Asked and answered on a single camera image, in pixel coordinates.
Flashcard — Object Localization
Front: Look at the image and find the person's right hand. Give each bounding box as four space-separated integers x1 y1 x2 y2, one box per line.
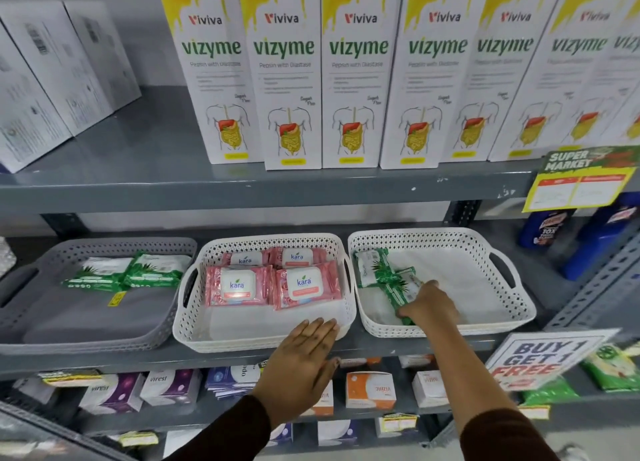
396 279 461 332

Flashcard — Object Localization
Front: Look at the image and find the person's left hand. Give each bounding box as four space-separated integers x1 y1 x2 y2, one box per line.
251 317 342 429

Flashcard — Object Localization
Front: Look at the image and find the white plastic basket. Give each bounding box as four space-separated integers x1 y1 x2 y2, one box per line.
172 233 357 353
347 227 537 338

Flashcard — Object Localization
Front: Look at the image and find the grey plastic basket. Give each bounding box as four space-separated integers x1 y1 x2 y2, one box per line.
0 236 199 356

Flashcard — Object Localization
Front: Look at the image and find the grey metal shelf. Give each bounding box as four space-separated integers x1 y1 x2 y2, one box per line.
0 83 551 461

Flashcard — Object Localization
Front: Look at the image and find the person's left forearm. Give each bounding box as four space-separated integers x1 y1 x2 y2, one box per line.
162 394 291 461

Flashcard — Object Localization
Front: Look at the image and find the person's right forearm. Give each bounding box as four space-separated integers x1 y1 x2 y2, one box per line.
425 318 560 461

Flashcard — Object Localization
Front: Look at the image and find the small white blue box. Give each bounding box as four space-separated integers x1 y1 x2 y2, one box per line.
317 419 359 446
269 423 295 446

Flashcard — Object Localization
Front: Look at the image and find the stack of purple flat packets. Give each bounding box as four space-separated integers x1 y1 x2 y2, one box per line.
205 363 262 400

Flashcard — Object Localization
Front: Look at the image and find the cluster of orange white boxes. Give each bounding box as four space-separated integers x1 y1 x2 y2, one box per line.
313 354 451 418

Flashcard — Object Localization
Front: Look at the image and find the white promo sign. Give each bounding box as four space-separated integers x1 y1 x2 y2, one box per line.
485 328 621 392

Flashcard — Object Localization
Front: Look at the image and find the purple white box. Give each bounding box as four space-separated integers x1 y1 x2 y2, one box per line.
79 373 146 416
139 369 202 408

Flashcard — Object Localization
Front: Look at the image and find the blue plastic bottle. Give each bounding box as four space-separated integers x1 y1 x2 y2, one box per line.
559 191 640 282
517 208 577 250

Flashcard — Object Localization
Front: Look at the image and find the green white pouch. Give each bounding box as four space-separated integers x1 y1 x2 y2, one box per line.
522 375 581 406
581 343 640 392

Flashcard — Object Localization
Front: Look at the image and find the grey metal rack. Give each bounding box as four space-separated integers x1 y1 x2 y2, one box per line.
472 191 640 461

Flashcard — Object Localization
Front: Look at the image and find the row of yellow white boxes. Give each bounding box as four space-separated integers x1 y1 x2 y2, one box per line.
153 0 640 171

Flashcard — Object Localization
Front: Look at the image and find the white textured pack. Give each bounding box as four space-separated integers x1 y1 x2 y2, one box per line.
0 235 17 279

